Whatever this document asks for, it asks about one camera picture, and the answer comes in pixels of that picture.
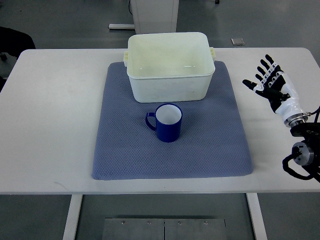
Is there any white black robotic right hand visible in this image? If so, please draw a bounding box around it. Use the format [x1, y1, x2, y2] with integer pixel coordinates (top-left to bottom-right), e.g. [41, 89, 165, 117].
[242, 54, 308, 126]

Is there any blue mug white inside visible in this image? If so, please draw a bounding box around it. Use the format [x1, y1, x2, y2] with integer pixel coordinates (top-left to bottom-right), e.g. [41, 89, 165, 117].
[145, 103, 183, 143]

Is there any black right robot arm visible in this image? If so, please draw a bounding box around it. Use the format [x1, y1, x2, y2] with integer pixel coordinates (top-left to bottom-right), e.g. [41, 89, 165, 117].
[282, 109, 320, 182]

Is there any cream plastic box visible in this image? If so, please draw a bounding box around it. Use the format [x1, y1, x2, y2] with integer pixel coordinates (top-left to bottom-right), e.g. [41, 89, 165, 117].
[123, 32, 216, 103]

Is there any small grey floor socket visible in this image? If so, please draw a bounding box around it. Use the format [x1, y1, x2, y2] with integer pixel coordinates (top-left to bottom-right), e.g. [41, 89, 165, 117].
[230, 38, 245, 46]

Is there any blue textured mat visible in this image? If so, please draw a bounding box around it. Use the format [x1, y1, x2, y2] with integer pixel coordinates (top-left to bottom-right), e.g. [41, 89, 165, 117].
[91, 61, 254, 180]

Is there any right white table leg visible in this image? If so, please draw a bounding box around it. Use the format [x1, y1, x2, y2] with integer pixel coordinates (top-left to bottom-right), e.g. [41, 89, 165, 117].
[246, 193, 268, 240]

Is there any white table leg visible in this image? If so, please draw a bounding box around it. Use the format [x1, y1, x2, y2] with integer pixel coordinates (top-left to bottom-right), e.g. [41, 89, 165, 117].
[246, 193, 268, 240]
[62, 194, 83, 240]

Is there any grey metal floor plate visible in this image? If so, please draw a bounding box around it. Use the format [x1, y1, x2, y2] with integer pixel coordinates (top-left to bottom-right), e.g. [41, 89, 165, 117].
[102, 218, 227, 240]

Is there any left white table leg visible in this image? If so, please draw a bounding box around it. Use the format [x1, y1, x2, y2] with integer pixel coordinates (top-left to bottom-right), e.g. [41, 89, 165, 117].
[62, 194, 83, 240]

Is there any black chair at left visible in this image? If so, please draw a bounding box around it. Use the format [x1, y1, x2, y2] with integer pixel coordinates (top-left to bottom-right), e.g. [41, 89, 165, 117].
[0, 26, 36, 80]

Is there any white cabinet pedestal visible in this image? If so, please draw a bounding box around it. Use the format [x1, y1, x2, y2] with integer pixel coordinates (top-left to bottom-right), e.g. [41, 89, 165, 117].
[108, 0, 179, 34]

